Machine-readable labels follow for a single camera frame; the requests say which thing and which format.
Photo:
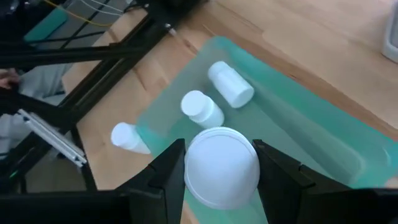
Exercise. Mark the person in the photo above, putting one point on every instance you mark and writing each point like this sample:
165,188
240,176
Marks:
43,81

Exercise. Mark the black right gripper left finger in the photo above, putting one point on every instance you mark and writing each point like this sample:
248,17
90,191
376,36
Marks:
93,208

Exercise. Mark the black metal table frame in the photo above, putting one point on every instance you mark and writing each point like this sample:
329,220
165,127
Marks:
77,56

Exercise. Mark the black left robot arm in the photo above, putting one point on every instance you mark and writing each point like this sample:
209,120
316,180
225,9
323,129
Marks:
180,4

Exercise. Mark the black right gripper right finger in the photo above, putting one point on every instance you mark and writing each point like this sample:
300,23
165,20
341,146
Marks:
311,205

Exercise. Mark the silver aluminium extrusion bar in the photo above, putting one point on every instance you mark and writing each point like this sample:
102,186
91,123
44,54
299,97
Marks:
53,137

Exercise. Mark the person's hand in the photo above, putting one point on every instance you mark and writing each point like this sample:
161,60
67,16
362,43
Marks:
8,79

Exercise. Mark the white plastic pill bottle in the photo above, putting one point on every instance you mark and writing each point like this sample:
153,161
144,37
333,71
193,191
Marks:
127,137
220,168
200,109
231,85

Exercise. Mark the teal translucent plastic basket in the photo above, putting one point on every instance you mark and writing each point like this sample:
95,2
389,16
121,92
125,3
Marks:
311,124

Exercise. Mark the teal plastic object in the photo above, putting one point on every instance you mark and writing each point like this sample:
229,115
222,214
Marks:
46,26

